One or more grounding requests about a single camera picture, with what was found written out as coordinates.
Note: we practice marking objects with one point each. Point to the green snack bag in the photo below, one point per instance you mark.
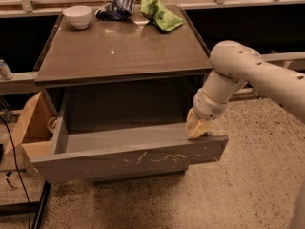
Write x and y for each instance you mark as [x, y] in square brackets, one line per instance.
[156, 12]

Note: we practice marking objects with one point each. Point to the cardboard box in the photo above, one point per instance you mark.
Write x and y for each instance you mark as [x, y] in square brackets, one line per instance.
[31, 132]

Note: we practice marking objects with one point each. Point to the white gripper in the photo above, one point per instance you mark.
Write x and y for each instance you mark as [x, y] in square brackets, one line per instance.
[208, 107]

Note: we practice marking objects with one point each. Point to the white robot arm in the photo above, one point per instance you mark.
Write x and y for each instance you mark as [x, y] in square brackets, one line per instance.
[262, 106]

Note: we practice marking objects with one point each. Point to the black metal floor frame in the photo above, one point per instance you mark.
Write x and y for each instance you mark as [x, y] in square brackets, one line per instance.
[34, 209]

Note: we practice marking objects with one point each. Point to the grey drawer cabinet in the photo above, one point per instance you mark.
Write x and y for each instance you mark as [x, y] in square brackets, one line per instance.
[130, 57]

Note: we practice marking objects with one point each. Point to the grey top drawer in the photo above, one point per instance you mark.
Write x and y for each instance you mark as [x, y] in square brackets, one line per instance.
[108, 137]

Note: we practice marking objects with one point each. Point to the white ceramic bowl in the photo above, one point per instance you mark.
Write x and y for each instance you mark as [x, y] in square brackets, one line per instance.
[78, 16]

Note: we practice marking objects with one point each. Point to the blue snack bag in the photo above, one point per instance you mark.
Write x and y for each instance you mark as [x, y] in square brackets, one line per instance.
[116, 10]

